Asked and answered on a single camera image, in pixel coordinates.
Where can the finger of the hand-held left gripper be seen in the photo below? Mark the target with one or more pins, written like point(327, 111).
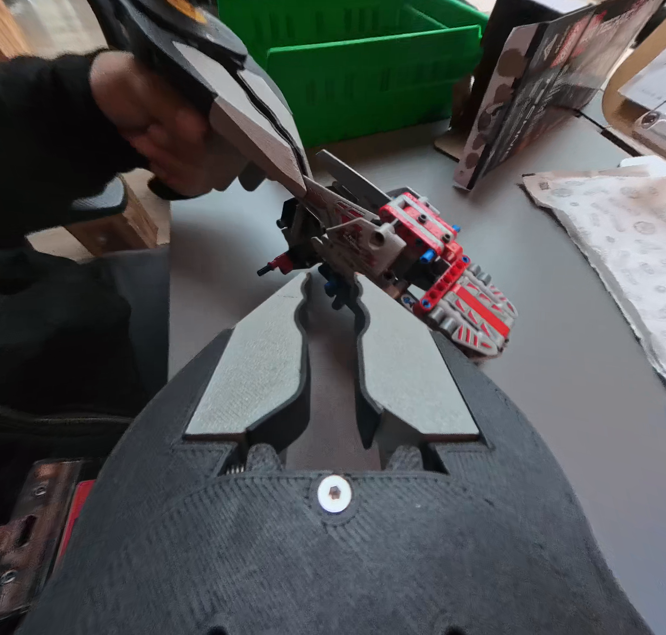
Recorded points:
point(278, 104)
point(249, 135)

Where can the person's left forearm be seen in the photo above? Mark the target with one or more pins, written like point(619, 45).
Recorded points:
point(47, 141)

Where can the green plastic bin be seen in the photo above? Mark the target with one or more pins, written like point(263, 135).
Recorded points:
point(364, 73)

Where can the printed paper bag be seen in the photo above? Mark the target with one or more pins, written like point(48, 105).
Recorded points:
point(614, 239)

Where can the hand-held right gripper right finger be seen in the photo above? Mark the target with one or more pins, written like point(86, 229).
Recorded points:
point(416, 380)

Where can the instruction sheet on stand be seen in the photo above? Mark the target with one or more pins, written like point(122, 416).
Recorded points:
point(619, 99)

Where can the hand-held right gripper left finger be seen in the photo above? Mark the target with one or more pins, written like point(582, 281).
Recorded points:
point(249, 375)

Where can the red tag with metal clasp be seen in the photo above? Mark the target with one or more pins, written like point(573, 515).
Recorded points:
point(31, 531)

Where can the red grey lego vehicle model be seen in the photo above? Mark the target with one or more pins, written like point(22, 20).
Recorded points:
point(385, 239)

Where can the black lego set box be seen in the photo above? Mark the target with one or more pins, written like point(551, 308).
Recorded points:
point(541, 83)

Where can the person's left hand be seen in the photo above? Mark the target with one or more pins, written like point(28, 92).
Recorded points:
point(156, 141)

